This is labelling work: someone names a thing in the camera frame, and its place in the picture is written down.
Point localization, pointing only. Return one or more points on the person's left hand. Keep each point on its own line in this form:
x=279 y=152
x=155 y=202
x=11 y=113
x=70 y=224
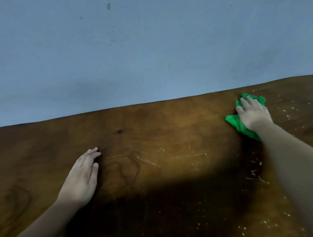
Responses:
x=79 y=180

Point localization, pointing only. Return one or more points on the person's right hand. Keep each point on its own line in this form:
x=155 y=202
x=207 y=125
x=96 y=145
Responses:
x=255 y=116

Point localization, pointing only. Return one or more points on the person's right thumb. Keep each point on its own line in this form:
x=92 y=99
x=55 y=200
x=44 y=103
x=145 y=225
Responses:
x=240 y=112

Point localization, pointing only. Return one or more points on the person's right middle finger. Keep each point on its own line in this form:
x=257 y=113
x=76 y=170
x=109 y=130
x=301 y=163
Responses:
x=252 y=102

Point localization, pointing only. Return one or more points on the person's left thumb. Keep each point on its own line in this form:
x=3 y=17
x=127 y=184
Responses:
x=94 y=174

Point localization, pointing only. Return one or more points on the person's left middle finger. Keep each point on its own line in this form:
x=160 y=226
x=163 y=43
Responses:
x=87 y=153

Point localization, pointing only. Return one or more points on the green cleaning cloth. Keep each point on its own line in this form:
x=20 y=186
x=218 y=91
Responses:
x=236 y=123

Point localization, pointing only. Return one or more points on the person's left forearm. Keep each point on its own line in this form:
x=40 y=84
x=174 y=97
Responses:
x=52 y=219

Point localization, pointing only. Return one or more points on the person's right forearm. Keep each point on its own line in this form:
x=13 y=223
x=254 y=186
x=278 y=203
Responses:
x=288 y=161

